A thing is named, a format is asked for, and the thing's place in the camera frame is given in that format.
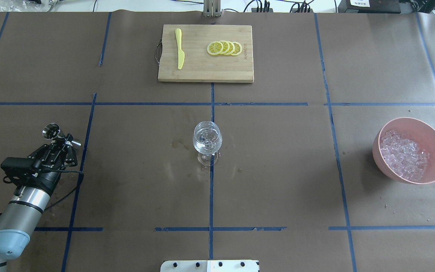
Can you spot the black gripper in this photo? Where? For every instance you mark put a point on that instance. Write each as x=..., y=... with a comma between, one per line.
x=46, y=176

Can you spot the steel double jigger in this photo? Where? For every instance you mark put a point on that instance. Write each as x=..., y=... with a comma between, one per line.
x=53, y=132

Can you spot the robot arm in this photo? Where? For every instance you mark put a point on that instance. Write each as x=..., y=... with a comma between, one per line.
x=35, y=177

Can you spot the clear wine glass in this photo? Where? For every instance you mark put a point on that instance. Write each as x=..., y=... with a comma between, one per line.
x=207, y=140

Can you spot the pink bowl of ice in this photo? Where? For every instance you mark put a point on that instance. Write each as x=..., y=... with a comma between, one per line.
x=404, y=150

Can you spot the wooden cutting board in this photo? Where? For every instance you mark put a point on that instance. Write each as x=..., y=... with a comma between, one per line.
x=199, y=66

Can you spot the yellow plastic knife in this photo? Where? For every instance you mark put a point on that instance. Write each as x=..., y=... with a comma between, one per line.
x=180, y=52

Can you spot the lemon slice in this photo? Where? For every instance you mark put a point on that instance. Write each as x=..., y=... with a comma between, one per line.
x=230, y=48
x=213, y=48
x=224, y=47
x=237, y=49

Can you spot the black box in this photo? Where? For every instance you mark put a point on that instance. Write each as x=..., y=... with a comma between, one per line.
x=369, y=6

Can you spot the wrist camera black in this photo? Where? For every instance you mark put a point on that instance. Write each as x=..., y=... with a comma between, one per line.
x=20, y=167

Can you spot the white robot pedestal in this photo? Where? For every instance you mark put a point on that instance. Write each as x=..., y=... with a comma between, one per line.
x=210, y=266

